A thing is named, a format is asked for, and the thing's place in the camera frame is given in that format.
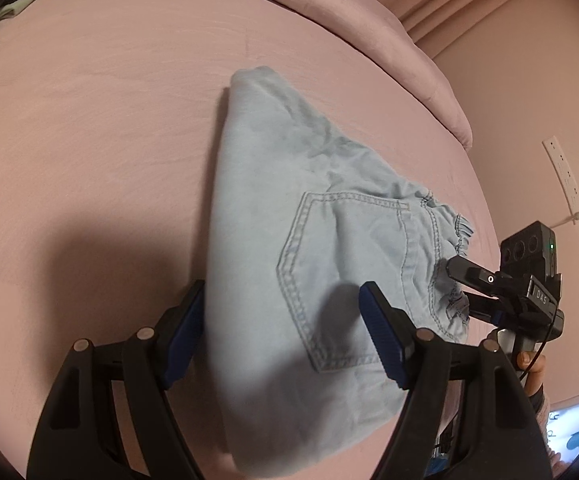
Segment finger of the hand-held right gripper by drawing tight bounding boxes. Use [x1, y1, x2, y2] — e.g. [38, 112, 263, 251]
[444, 256, 527, 306]
[462, 292, 507, 326]

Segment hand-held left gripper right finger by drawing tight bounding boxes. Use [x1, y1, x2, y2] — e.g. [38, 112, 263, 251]
[358, 281, 555, 480]

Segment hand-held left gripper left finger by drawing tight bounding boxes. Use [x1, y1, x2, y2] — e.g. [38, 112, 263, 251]
[26, 280, 206, 480]

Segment light blue denim pants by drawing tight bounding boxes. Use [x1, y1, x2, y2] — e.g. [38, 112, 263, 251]
[204, 66, 475, 477]

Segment person's right forearm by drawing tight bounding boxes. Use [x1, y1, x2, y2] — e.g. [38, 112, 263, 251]
[532, 387, 553, 456]

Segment person's right hand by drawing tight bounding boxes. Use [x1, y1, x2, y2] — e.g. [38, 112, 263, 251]
[517, 351, 546, 396]

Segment white power strip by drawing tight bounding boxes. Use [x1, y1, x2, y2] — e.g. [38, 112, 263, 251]
[543, 135, 579, 224]

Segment pink bed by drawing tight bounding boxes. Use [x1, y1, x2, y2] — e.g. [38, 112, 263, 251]
[0, 0, 500, 480]

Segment peach curtain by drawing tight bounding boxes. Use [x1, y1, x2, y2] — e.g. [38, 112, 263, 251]
[359, 0, 570, 58]

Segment pink folded blanket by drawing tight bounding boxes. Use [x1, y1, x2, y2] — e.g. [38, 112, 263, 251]
[82, 0, 473, 148]

